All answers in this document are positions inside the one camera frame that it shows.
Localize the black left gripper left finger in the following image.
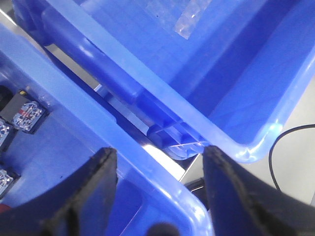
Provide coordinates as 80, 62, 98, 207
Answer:
0, 148, 118, 236

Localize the black cable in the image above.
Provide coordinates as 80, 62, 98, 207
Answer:
268, 124, 315, 191

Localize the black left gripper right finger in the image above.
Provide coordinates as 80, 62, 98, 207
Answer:
202, 146, 315, 236

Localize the red push button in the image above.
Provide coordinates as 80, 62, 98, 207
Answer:
0, 118, 15, 152
0, 90, 49, 134

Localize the red push button far right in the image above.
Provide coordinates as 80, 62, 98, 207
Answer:
0, 118, 15, 152

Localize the blue source bin with buttons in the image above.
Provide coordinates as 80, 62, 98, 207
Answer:
0, 26, 212, 236

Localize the yellow push button tilted centre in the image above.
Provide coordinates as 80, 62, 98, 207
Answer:
0, 162, 21, 199

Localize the clear tape patch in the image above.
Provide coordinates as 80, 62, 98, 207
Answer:
145, 0, 211, 39

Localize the blue destination bin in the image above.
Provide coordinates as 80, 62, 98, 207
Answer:
13, 0, 315, 163

